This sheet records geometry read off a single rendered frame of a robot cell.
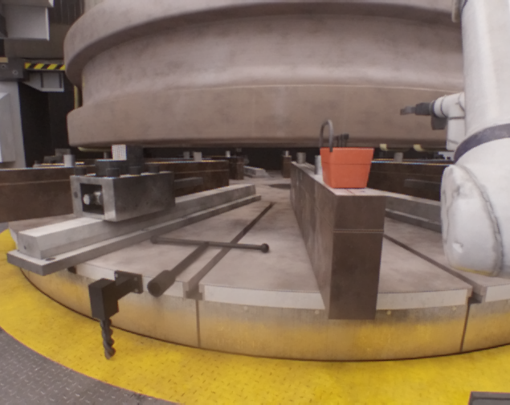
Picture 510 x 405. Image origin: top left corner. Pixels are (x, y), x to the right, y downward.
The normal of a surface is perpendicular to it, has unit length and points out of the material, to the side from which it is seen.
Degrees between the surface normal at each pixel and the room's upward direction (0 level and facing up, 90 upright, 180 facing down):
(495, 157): 51
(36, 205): 90
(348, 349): 90
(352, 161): 97
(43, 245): 71
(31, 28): 90
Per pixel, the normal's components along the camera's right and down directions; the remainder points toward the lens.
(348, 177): -0.05, 0.29
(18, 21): 0.32, 0.17
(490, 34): -0.62, -0.52
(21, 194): 0.66, 0.13
